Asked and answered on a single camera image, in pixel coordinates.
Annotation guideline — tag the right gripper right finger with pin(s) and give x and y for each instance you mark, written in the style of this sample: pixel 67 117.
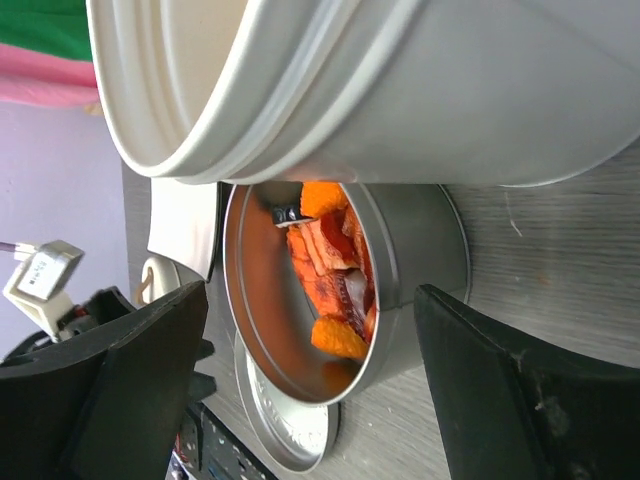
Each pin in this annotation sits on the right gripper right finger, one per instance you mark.
pixel 512 406

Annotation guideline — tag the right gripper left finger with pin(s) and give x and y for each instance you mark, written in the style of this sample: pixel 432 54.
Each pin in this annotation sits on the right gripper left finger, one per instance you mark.
pixel 108 403

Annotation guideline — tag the round metal tin lid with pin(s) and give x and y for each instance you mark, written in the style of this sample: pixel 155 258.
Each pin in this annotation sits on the round metal tin lid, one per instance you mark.
pixel 296 436

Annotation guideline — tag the round metal tin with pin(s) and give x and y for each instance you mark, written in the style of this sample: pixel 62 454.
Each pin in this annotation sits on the round metal tin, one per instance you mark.
pixel 414 235

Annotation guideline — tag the orange fried chicken piece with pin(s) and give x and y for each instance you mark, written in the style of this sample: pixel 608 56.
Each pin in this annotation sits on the orange fried chicken piece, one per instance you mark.
pixel 319 288

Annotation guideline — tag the white cylindrical container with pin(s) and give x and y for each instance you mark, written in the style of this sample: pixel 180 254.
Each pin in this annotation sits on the white cylindrical container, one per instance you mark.
pixel 510 93

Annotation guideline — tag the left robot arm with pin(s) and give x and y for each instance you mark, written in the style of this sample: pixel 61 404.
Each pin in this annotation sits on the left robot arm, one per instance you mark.
pixel 37 289

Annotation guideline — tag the orange triangular food piece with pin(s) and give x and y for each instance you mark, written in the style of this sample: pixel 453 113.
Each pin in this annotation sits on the orange triangular food piece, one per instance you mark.
pixel 334 336

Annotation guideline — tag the purple octopus tentacle toy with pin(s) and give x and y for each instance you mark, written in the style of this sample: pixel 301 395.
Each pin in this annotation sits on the purple octopus tentacle toy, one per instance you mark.
pixel 356 299

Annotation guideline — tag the white square plate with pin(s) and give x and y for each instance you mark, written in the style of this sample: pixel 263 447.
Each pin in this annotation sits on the white square plate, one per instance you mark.
pixel 185 223

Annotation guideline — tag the white rice roll piece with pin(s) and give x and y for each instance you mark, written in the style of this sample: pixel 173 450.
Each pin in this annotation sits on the white rice roll piece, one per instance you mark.
pixel 287 214

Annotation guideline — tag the small orange carrot piece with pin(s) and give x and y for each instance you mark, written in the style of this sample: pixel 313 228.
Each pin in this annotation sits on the small orange carrot piece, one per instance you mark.
pixel 320 198

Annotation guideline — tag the pink apron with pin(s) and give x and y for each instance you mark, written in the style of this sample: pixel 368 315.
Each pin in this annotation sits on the pink apron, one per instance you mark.
pixel 39 79

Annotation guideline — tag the green apron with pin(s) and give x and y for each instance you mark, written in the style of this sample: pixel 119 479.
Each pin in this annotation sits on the green apron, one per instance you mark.
pixel 54 27

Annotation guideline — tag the white lid brown handle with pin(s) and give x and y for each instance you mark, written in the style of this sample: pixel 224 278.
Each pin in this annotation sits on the white lid brown handle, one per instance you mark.
pixel 159 277

